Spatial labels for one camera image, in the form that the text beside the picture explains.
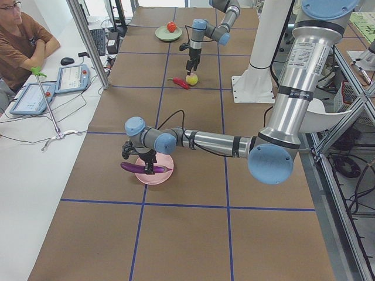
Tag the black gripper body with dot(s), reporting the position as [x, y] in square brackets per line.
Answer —
[193, 54]
[148, 157]

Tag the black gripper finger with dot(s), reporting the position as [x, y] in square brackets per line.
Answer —
[195, 64]
[189, 66]
[149, 168]

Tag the purple eggplant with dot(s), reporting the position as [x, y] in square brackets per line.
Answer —
[133, 168]

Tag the yellow green peach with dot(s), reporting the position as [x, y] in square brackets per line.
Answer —
[191, 79]

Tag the red chili pepper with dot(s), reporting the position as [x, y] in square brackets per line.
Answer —
[180, 82]

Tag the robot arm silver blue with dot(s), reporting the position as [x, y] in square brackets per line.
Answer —
[201, 28]
[270, 155]

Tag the pink plate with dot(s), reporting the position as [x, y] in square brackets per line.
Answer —
[158, 178]

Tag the green plate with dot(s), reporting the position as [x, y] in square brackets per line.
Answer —
[163, 34]

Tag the black keyboard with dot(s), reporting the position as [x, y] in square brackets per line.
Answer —
[99, 38]

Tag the far teach pendant tablet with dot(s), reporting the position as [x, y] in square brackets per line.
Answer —
[72, 78]

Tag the teach pendant tablet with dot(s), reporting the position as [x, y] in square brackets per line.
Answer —
[30, 101]
[72, 78]

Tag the black computer mouse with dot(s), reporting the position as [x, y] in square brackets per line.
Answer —
[67, 61]

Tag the near teach pendant tablet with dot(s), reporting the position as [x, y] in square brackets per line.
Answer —
[30, 101]

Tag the white chair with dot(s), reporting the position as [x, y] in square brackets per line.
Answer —
[317, 119]

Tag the seated person brown shirt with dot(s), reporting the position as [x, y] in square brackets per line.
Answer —
[24, 44]

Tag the white camera stand pillar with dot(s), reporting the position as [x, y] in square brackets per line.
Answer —
[255, 84]

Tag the aluminium frame post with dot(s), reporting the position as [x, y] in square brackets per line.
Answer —
[88, 41]

